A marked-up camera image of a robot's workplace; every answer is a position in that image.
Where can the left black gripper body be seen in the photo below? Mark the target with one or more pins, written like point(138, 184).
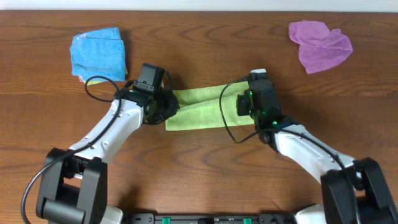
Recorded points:
point(167, 106)

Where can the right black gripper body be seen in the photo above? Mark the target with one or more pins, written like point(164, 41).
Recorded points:
point(244, 107)

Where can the green microfiber cloth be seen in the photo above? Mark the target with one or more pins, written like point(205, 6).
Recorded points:
point(209, 107)

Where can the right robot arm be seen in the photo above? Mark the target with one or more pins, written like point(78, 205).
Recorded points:
point(353, 191)

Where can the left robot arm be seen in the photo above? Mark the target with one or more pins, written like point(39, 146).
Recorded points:
point(74, 182)

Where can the light green folded cloth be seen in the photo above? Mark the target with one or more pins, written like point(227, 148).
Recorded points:
point(93, 82)

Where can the purple crumpled cloth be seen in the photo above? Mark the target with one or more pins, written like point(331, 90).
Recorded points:
point(320, 48)

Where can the blue folded cloth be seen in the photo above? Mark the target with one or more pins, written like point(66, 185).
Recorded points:
point(99, 53)

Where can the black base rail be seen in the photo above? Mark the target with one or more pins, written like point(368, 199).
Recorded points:
point(267, 218)

